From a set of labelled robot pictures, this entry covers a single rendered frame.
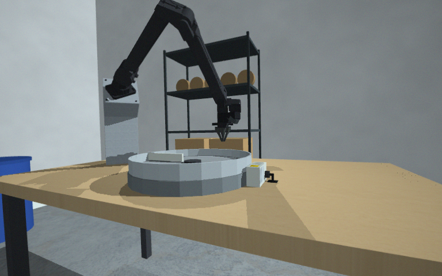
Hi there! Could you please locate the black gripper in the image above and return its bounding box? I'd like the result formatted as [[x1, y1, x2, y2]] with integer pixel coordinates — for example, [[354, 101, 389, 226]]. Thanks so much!
[[212, 118, 233, 141]]

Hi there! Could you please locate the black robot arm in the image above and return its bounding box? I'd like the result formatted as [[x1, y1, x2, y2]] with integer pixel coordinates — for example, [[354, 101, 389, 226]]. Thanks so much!
[[105, 0, 241, 124]]

